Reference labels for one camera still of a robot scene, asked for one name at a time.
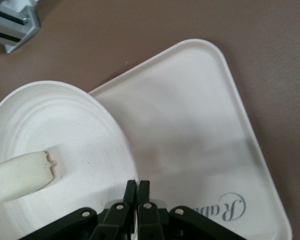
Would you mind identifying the cream rabbit print tray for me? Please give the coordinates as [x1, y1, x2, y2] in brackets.
[88, 38, 293, 240]

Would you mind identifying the white steamed bun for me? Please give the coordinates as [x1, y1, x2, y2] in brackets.
[0, 151, 58, 205]

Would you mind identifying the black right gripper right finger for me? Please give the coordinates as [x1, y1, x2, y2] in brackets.
[137, 179, 243, 240]

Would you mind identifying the brown table cover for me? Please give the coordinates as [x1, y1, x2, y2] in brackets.
[0, 0, 300, 240]

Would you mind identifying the cream round plate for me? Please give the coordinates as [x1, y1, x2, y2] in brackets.
[0, 80, 142, 240]

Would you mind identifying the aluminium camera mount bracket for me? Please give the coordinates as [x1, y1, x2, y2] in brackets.
[0, 0, 42, 55]

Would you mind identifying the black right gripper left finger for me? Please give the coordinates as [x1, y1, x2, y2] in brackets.
[17, 178, 137, 240]

